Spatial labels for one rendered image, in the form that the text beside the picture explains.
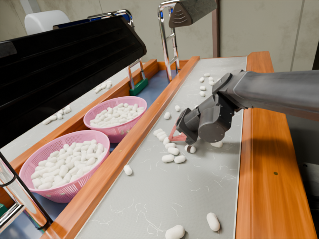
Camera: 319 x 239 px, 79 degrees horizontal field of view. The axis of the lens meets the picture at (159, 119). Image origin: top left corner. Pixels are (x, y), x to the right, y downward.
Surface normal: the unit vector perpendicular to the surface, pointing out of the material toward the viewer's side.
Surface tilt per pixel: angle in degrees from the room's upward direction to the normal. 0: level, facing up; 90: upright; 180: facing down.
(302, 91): 48
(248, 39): 90
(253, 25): 90
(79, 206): 0
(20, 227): 0
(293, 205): 0
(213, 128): 96
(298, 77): 42
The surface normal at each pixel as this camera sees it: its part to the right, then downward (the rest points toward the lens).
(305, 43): -0.52, 0.51
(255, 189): -0.17, -0.85
